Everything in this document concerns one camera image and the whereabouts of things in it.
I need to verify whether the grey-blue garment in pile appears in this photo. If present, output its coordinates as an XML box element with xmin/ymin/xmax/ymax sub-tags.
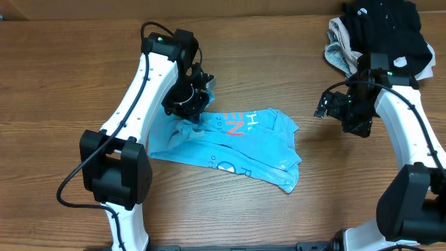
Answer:
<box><xmin>324</xmin><ymin>39</ymin><xmax>353</xmax><ymax>77</ymax></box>

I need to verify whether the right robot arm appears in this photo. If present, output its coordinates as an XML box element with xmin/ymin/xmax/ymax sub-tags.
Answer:
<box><xmin>314</xmin><ymin>52</ymin><xmax>445</xmax><ymax>250</ymax></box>

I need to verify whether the beige garment in pile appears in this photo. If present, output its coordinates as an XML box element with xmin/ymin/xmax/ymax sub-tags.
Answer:
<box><xmin>327</xmin><ymin>17</ymin><xmax>436</xmax><ymax>80</ymax></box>

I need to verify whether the light blue printed t-shirt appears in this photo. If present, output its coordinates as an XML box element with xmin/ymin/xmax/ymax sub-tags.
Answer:
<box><xmin>148</xmin><ymin>108</ymin><xmax>302</xmax><ymax>193</ymax></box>

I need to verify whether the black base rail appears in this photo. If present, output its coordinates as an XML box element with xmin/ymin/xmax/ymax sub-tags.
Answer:
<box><xmin>150</xmin><ymin>240</ymin><xmax>344</xmax><ymax>251</ymax></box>

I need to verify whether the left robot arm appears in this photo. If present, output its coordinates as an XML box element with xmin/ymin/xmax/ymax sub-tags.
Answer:
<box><xmin>79</xmin><ymin>29</ymin><xmax>215</xmax><ymax>250</ymax></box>

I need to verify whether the black garment on pile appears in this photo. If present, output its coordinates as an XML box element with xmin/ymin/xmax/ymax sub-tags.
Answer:
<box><xmin>341</xmin><ymin>0</ymin><xmax>433</xmax><ymax>76</ymax></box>

